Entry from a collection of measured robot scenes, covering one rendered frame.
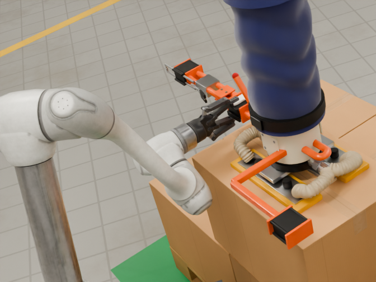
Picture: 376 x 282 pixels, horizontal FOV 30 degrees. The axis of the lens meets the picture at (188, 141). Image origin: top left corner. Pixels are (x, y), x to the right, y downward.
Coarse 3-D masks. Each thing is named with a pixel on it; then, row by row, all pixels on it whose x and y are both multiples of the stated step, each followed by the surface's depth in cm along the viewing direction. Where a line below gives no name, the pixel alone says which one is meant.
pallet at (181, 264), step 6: (174, 252) 324; (174, 258) 330; (180, 258) 320; (180, 264) 325; (186, 264) 316; (180, 270) 331; (186, 270) 321; (192, 270) 312; (186, 276) 327; (192, 276) 322; (198, 276) 309
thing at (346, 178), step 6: (336, 144) 224; (336, 150) 217; (342, 150) 221; (330, 156) 219; (336, 156) 218; (330, 162) 217; (336, 162) 217; (366, 162) 214; (360, 168) 213; (366, 168) 214; (348, 174) 212; (354, 174) 212; (342, 180) 212; (348, 180) 211
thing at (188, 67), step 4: (188, 60) 262; (180, 64) 261; (184, 64) 260; (188, 64) 259; (192, 64) 259; (196, 64) 258; (200, 64) 257; (176, 68) 259; (180, 68) 258; (184, 68) 258; (188, 68) 257; (192, 68) 256; (196, 68) 256; (200, 68) 257; (184, 72) 255; (188, 72) 255; (192, 72) 256; (192, 76) 257; (196, 76) 258
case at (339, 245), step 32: (192, 160) 240; (224, 160) 234; (224, 192) 228; (256, 192) 217; (352, 192) 208; (224, 224) 244; (256, 224) 216; (320, 224) 200; (352, 224) 202; (256, 256) 231; (288, 256) 206; (320, 256) 200; (352, 256) 208
